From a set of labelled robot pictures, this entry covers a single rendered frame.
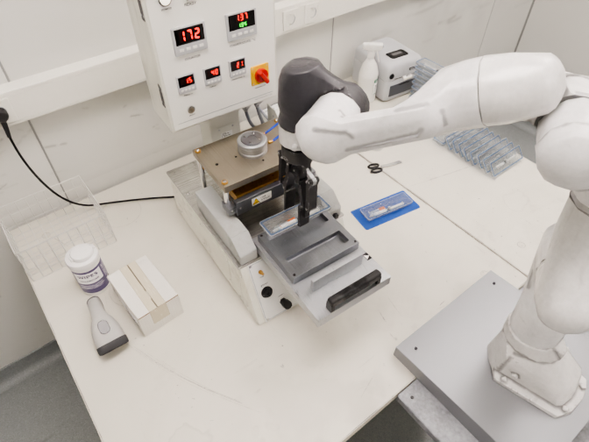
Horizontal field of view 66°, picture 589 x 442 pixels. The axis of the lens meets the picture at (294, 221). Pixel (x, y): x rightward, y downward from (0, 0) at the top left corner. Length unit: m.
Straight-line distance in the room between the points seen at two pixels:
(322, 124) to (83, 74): 0.90
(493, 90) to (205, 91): 0.73
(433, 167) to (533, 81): 1.09
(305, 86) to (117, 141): 0.98
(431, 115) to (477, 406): 0.72
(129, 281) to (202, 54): 0.63
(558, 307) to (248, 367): 0.73
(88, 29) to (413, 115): 1.05
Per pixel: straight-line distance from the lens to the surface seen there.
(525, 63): 0.77
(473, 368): 1.25
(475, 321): 1.33
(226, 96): 1.27
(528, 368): 1.20
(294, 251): 1.12
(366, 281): 1.06
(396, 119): 0.75
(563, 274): 0.94
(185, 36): 1.15
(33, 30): 1.50
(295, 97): 0.88
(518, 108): 0.77
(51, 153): 1.66
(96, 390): 1.30
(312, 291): 1.08
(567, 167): 0.75
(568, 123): 0.76
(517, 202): 1.77
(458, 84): 0.77
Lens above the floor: 1.86
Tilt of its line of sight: 47 degrees down
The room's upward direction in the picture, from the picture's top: straight up
